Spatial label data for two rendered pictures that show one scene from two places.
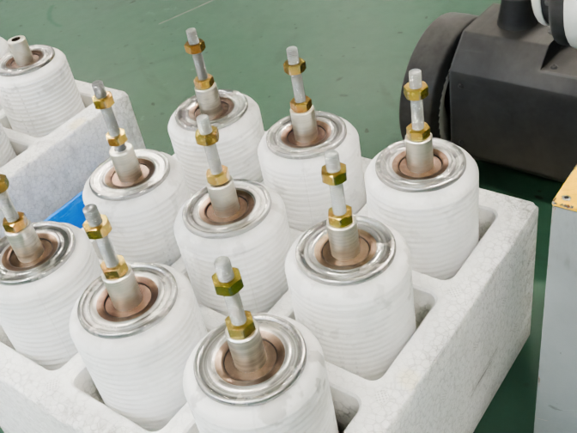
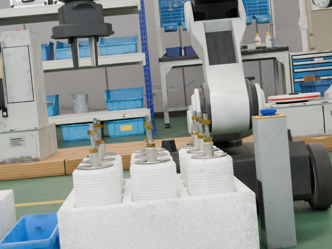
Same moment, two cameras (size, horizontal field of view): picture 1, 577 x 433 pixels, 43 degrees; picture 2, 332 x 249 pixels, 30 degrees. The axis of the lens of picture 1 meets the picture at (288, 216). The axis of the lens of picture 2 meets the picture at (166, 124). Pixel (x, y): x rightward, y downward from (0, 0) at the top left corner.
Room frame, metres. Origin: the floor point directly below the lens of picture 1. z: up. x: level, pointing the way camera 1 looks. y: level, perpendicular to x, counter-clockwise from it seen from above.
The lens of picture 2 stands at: (-0.51, 1.02, 0.39)
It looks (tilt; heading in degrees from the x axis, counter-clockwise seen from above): 3 degrees down; 314
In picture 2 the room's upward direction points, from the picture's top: 5 degrees counter-clockwise
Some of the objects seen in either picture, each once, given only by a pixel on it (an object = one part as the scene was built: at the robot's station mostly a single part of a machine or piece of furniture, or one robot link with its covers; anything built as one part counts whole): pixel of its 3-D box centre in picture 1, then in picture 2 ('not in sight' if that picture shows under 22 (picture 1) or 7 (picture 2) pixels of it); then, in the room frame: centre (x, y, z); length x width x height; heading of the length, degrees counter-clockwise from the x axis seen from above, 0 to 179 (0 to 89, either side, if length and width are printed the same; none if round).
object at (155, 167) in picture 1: (130, 174); (99, 160); (0.58, 0.14, 0.25); 0.08 x 0.08 x 0.01
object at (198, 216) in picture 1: (227, 208); (150, 155); (0.50, 0.05, 0.25); 0.08 x 0.08 x 0.01
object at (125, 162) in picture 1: (125, 163); (98, 155); (0.58, 0.14, 0.26); 0.02 x 0.02 x 0.03
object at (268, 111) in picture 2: not in sight; (268, 113); (0.35, -0.21, 0.32); 0.04 x 0.04 x 0.02
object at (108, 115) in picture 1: (110, 120); (96, 134); (0.58, 0.14, 0.31); 0.01 x 0.01 x 0.08
